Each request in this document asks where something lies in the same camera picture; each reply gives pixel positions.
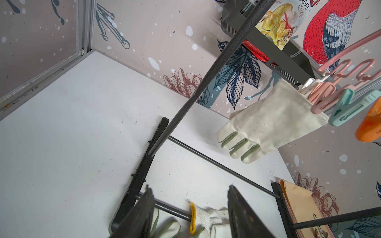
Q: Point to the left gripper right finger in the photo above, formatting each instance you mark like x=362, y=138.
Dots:
x=244, y=222

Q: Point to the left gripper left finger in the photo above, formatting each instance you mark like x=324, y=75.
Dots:
x=138, y=221

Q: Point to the green-striped leather glove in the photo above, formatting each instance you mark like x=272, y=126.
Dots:
x=282, y=117

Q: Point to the black clothes rack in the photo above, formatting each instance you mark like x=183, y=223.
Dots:
x=167, y=36

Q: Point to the pink clip hanger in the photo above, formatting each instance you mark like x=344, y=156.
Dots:
x=326, y=92

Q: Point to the white yellow-trim work glove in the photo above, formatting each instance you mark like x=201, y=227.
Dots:
x=209, y=223

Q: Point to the tan pink-edged placemat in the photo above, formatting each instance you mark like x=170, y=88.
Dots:
x=302, y=208

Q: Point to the mint green clothespin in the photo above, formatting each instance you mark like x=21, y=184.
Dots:
x=345, y=109

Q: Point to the orange clothespin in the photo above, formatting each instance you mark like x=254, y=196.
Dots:
x=370, y=128

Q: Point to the red cassava chips bag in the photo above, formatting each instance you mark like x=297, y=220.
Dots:
x=283, y=19

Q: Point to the dark wall basket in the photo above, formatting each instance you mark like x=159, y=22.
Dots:
x=291, y=63

